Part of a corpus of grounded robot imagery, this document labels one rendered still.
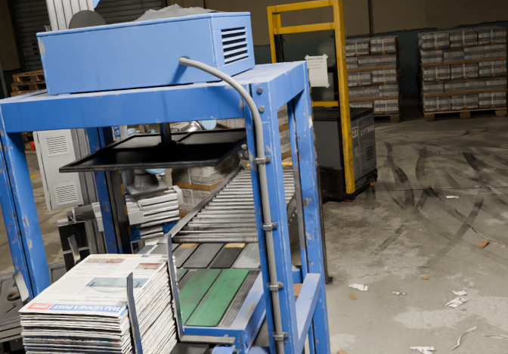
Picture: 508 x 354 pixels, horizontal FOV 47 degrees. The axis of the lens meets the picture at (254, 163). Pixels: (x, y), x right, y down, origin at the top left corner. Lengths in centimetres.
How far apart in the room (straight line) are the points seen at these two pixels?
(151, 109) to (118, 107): 11
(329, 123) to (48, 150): 288
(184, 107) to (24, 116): 54
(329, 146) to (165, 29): 396
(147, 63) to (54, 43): 32
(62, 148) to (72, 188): 25
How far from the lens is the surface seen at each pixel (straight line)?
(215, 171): 412
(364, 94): 928
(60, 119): 189
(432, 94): 918
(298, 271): 246
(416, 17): 1079
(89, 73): 195
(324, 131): 562
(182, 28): 180
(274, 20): 568
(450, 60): 916
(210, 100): 167
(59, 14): 359
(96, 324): 154
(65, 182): 363
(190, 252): 251
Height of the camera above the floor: 170
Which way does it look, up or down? 13 degrees down
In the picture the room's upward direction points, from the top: 6 degrees counter-clockwise
